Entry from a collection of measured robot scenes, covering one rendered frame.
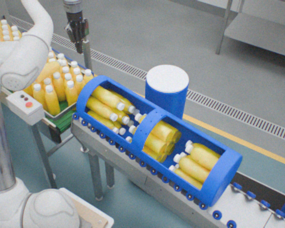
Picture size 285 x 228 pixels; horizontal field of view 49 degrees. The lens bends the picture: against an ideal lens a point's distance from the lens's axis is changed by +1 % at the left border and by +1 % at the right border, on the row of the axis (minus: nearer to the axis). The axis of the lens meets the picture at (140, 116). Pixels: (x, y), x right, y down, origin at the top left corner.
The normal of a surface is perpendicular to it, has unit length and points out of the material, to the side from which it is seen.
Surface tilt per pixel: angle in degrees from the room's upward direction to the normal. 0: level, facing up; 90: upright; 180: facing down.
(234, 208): 0
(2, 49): 6
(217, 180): 43
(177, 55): 0
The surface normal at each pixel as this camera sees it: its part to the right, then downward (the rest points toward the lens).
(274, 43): 0.03, -0.68
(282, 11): -0.53, 0.61
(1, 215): -0.03, 0.37
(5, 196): 0.37, -0.28
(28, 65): 0.72, -0.19
